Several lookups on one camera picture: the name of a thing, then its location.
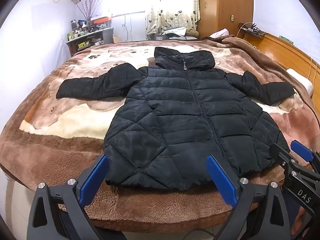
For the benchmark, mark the wooden headboard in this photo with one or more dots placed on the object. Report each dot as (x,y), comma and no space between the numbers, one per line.
(287,52)

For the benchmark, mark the cardboard box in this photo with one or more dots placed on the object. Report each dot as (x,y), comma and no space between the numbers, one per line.
(116,38)

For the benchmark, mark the brown plush toy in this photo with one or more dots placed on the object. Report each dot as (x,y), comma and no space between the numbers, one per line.
(193,33)

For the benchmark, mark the black printed box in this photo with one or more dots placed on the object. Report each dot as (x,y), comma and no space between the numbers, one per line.
(162,37)

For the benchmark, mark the wooden wardrobe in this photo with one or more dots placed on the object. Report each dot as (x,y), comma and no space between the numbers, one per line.
(225,5)

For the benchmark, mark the black quilted puffer jacket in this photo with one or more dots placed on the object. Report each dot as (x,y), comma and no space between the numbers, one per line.
(175,105)

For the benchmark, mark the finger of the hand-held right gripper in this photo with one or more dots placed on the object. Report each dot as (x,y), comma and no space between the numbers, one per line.
(277,152)
(301,150)

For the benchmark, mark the bright window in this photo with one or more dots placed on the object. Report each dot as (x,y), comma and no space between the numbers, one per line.
(127,3)

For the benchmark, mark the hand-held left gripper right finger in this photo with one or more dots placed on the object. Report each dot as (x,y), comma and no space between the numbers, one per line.
(221,180)

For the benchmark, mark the group of bottles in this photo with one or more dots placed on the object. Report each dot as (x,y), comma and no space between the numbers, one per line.
(76,30)

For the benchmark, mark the cluttered dark shelf unit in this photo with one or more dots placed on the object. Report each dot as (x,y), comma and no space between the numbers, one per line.
(82,46)

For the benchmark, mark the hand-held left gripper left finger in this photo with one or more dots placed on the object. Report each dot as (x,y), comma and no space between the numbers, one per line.
(95,177)

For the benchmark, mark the pink pillow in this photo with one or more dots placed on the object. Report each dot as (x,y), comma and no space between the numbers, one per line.
(221,33)

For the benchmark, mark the orange and black box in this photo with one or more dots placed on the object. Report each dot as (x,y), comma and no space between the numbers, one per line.
(100,21)

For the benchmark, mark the heart patterned curtain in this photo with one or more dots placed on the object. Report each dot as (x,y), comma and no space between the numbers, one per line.
(170,5)

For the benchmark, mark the brown printed fleece blanket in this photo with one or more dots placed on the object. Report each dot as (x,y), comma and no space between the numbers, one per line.
(62,142)

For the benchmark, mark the power strip with plugs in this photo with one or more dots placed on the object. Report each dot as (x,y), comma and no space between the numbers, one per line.
(251,29)

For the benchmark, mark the white pillow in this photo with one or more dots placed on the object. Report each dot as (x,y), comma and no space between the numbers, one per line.
(300,80)

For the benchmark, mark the bare branches in vase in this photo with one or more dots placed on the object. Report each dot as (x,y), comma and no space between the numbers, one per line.
(90,7)

